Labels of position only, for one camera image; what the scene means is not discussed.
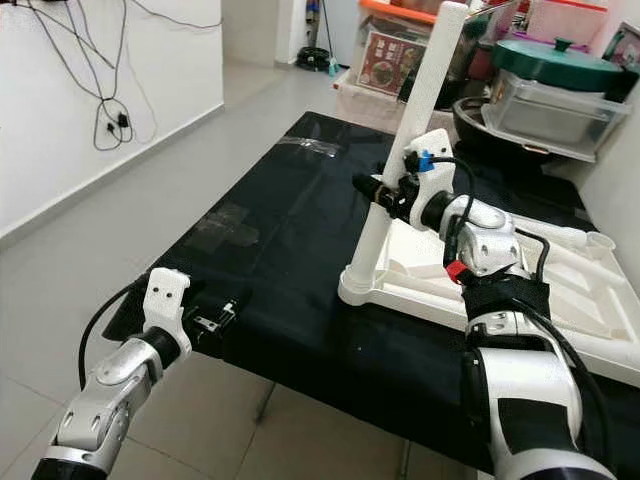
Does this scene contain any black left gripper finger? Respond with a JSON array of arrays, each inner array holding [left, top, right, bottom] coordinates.
[[202, 300, 253, 339]]

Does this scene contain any white plastic table leg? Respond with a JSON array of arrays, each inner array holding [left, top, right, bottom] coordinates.
[[515, 222, 611, 263], [338, 2, 471, 307]]

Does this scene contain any white plastic table top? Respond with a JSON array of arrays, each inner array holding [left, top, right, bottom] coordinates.
[[338, 180, 640, 389]]

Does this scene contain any clear tape strip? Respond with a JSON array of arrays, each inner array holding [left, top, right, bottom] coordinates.
[[275, 137, 341, 156]]

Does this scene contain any beige patterned cloth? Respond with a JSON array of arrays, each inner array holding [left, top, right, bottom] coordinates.
[[335, 80, 421, 136]]

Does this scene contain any black table cloth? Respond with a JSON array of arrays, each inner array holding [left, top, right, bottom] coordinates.
[[105, 110, 640, 480]]

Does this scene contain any black wok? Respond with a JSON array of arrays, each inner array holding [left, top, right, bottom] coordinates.
[[452, 95, 591, 169]]

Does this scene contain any red printed food box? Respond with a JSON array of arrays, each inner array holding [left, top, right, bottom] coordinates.
[[360, 30, 423, 96]]

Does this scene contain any black plastic bag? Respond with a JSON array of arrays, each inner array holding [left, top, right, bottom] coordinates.
[[400, 20, 496, 106]]

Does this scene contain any white appliance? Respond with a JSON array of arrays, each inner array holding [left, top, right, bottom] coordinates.
[[320, 0, 361, 66]]

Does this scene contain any clear plastic container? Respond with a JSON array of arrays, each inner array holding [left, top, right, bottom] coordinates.
[[480, 72, 633, 161]]

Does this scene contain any clear storage box orange lid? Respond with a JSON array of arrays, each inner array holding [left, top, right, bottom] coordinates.
[[350, 0, 446, 96]]

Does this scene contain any green pot with lid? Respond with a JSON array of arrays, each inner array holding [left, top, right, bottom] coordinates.
[[493, 38, 623, 93]]

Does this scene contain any clear container red lid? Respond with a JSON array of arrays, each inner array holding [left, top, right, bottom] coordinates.
[[525, 0, 611, 46]]

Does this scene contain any dark purple printed box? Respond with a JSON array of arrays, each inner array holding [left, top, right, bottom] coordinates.
[[600, 25, 640, 71]]

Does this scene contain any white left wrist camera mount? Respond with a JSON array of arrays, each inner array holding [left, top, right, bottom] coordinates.
[[145, 267, 193, 341]]

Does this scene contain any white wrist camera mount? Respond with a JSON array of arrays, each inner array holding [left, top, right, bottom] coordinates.
[[145, 267, 193, 341], [400, 128, 456, 229]]

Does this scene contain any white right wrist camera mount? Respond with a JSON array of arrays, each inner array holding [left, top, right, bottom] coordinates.
[[400, 128, 456, 229]]

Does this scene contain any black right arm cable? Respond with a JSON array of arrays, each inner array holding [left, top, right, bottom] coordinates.
[[425, 155, 556, 286]]

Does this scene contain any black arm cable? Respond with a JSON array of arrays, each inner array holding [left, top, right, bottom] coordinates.
[[78, 282, 153, 391], [425, 155, 556, 286]]

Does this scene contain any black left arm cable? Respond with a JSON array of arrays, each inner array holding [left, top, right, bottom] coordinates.
[[78, 282, 153, 391]]

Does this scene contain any coiled black hose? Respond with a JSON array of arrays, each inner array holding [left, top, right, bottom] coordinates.
[[297, 47, 336, 73]]

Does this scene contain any thin black wall cable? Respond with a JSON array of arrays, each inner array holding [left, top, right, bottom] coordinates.
[[130, 0, 223, 31]]

